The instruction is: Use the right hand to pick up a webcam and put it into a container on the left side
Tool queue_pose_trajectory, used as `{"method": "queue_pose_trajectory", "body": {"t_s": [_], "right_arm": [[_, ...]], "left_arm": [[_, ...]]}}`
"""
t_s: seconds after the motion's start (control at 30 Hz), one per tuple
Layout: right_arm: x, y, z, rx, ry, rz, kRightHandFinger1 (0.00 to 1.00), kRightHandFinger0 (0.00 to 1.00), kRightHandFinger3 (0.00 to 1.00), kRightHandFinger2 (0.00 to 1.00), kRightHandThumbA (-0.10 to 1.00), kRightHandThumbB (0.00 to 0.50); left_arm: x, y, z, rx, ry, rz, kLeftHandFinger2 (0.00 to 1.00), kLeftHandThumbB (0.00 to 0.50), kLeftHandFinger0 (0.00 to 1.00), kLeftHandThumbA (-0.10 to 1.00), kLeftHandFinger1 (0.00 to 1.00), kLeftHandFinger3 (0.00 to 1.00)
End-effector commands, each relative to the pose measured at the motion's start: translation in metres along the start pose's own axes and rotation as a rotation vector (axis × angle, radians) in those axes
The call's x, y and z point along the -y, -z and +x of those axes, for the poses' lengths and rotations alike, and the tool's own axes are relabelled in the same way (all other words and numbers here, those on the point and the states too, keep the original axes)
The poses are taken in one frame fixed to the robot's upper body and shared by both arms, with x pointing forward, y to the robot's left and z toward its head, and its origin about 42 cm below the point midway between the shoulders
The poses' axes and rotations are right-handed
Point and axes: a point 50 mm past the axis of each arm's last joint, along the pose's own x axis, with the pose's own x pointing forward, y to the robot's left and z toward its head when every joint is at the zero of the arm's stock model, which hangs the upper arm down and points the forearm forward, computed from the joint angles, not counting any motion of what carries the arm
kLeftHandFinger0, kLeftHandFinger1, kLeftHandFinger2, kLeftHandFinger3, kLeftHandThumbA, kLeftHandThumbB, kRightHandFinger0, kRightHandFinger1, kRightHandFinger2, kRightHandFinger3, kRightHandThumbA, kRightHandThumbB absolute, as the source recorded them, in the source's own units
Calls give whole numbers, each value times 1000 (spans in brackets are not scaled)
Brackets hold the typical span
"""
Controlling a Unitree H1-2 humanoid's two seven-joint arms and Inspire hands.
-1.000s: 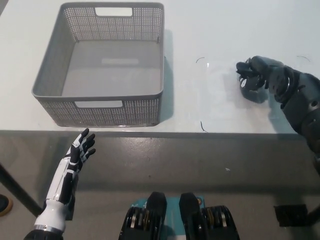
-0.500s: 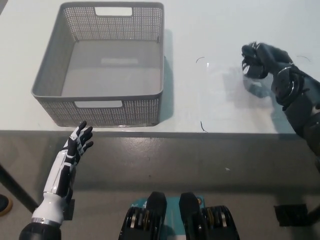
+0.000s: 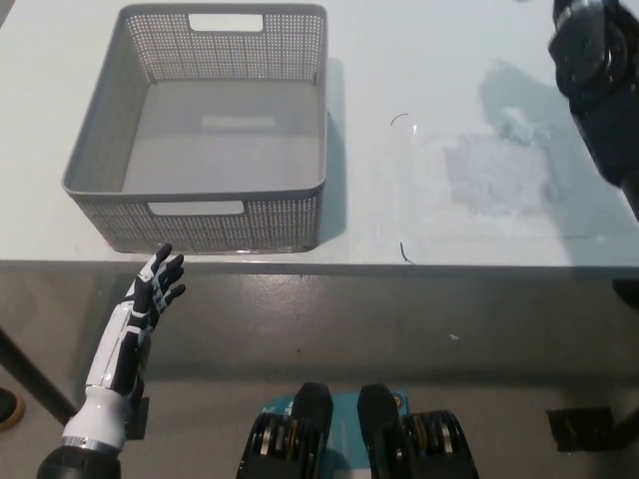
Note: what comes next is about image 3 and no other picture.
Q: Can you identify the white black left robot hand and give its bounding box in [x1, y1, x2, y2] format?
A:
[83, 242, 188, 396]

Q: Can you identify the black floor plate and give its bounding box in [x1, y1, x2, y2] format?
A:
[124, 396, 152, 441]

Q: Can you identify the black table leg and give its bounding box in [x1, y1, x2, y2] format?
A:
[0, 323, 77, 415]

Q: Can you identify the black shoe with brown sole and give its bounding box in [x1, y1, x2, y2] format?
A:
[0, 386, 26, 433]

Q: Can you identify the grey perforated plastic basket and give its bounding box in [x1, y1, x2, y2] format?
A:
[60, 3, 329, 254]

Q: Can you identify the black ribbed robot body block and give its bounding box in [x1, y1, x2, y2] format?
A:
[237, 381, 334, 479]
[357, 382, 478, 479]

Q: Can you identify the clear plastic film sheet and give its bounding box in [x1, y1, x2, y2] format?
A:
[393, 122, 600, 240]

